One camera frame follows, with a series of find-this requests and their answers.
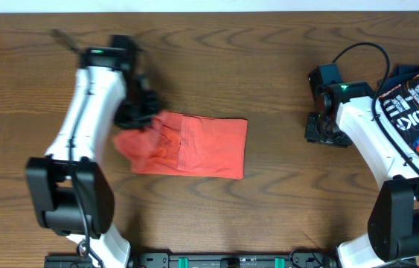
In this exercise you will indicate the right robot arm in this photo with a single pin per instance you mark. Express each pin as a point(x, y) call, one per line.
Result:
point(384, 128)

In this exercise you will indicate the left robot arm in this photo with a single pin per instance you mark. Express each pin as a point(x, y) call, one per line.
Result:
point(69, 191)

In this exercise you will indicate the red Boyd soccer t-shirt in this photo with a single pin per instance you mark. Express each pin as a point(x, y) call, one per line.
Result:
point(178, 144)

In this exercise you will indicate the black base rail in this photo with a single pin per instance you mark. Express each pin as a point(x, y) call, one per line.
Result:
point(163, 260)

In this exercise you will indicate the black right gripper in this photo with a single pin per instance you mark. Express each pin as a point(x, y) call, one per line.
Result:
point(312, 135)

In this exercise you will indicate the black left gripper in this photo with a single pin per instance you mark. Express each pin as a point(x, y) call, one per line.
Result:
point(130, 122)

